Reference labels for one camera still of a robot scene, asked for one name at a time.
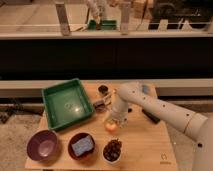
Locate black rectangular block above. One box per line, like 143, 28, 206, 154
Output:
142, 109, 160, 124

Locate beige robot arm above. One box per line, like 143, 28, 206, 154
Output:
109, 82, 213, 171

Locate brown nuts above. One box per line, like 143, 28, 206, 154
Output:
103, 138, 123, 162

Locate small dark cup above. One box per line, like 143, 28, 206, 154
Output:
98, 85, 108, 95

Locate small dark metal object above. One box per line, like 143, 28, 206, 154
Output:
93, 98, 111, 113

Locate blue sponge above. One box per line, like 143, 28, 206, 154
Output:
72, 135, 94, 157

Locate green plastic tray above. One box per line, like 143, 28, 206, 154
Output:
42, 78, 94, 131

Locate dark red bowl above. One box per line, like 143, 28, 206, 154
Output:
68, 132, 95, 160

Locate orange red apple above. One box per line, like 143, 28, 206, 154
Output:
104, 121, 118, 132

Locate white bowl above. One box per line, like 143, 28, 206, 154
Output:
101, 138, 123, 165

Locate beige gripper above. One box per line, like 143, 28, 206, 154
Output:
108, 99, 128, 127

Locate empty purple bowl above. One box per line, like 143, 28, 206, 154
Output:
26, 130, 59, 162

